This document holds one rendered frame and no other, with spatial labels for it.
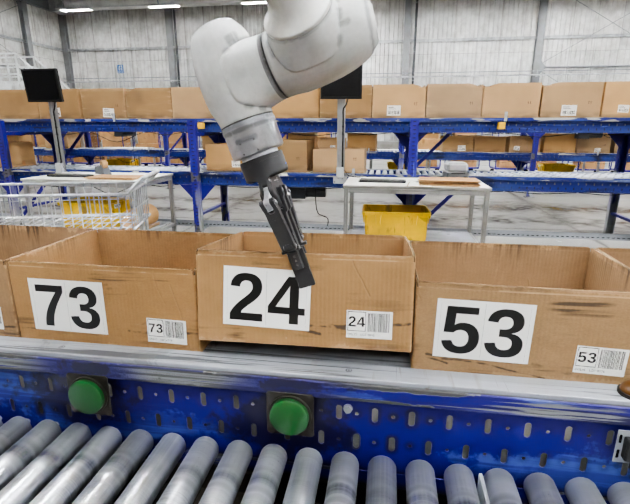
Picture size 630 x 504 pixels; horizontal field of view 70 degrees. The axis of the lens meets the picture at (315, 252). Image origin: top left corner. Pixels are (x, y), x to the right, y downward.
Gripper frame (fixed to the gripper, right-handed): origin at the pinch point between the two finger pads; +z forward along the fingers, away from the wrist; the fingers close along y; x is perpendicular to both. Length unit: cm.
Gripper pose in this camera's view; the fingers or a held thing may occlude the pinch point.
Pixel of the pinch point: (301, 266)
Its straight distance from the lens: 79.8
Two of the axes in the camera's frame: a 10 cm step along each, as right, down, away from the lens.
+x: 9.3, -2.9, -2.3
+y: -1.6, 2.6, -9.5
